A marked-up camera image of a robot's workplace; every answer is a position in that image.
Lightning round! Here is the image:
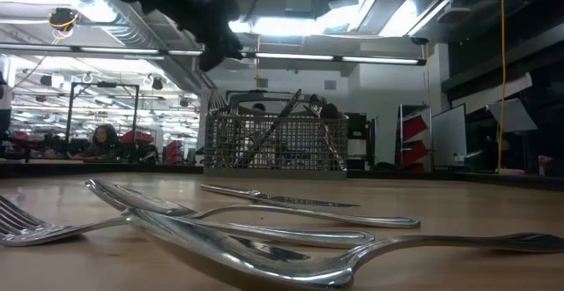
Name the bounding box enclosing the silver air duct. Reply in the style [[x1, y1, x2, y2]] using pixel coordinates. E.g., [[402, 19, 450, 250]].
[[37, 0, 219, 92]]

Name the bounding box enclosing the grey plastic cutlery basket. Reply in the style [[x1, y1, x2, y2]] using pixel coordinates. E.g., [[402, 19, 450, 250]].
[[203, 88, 350, 181]]

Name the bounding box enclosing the yellow cable reel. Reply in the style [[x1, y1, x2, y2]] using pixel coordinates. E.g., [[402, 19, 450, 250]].
[[47, 7, 80, 33]]

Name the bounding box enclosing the red chair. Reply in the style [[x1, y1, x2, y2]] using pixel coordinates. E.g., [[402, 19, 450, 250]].
[[121, 130, 155, 147], [165, 139, 184, 165]]

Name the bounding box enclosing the silver fork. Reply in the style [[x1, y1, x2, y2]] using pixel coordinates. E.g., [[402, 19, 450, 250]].
[[0, 193, 376, 249], [207, 88, 230, 116]]

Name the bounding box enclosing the silver table knife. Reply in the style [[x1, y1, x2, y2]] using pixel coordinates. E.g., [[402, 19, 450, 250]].
[[199, 183, 360, 210], [232, 87, 304, 169]]

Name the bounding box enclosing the silver spoon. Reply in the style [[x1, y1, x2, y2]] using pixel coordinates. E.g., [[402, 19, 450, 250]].
[[84, 177, 422, 230], [126, 206, 564, 291], [308, 93, 348, 172]]

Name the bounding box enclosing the yellow hanging cable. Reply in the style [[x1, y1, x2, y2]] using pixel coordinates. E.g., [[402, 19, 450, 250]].
[[496, 0, 508, 173]]

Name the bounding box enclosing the whiteboard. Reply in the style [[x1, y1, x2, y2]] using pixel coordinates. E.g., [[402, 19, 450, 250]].
[[430, 103, 468, 168]]

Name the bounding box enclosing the person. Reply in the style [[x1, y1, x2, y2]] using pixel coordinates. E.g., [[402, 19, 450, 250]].
[[70, 123, 127, 160]]

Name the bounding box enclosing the ceiling light bar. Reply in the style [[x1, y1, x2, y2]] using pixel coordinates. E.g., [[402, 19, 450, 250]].
[[0, 42, 204, 57], [253, 51, 427, 66]]

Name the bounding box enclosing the black aluminium table frame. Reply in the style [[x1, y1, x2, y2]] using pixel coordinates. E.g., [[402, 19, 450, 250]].
[[0, 159, 564, 191]]

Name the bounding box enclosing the black cabinet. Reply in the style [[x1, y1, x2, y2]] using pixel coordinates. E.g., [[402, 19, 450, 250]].
[[345, 112, 375, 171]]

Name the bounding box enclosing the metal bin rack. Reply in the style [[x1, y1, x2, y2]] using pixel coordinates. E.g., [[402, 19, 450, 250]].
[[397, 103, 435, 173]]

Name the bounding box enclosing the red storage bin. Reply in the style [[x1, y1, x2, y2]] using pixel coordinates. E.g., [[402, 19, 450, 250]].
[[403, 114, 427, 140], [401, 139, 428, 165]]

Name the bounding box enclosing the black gantry frame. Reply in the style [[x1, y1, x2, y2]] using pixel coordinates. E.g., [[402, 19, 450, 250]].
[[65, 81, 141, 145]]

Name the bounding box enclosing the ceiling light panel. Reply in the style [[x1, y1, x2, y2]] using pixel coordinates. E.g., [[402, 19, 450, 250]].
[[228, 0, 450, 39]]

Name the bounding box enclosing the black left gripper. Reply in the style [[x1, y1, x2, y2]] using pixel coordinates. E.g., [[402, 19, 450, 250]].
[[175, 0, 244, 72]]

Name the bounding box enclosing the white reflector panel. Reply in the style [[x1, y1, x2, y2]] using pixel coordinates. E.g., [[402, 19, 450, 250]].
[[486, 98, 539, 134]]

